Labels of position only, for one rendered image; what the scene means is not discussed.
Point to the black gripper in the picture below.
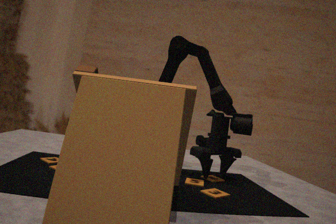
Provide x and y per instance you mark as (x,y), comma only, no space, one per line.
(217,146)

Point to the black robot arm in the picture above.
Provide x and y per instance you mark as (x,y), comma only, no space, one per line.
(178,50)

